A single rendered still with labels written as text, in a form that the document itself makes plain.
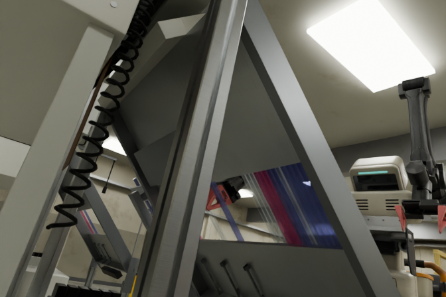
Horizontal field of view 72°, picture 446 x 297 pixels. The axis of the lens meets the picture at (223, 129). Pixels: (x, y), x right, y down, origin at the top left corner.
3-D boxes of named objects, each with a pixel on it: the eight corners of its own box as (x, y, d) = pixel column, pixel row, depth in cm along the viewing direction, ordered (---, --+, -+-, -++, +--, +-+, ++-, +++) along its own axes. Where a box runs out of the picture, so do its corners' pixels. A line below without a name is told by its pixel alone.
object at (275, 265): (205, 291, 106) (212, 284, 108) (403, 351, 54) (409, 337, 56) (180, 242, 105) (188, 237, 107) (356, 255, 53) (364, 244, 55)
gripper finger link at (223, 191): (205, 198, 89) (225, 180, 95) (192, 200, 94) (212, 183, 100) (217, 218, 90) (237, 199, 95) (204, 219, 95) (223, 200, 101)
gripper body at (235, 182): (227, 182, 92) (242, 169, 97) (208, 185, 100) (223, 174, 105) (238, 201, 93) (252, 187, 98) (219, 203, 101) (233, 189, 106)
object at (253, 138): (150, 198, 103) (163, 191, 106) (304, 168, 51) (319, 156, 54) (105, 109, 102) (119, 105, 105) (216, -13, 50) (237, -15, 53)
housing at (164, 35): (108, 122, 101) (145, 108, 110) (174, 57, 63) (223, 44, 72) (97, 100, 101) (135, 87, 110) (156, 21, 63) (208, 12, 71)
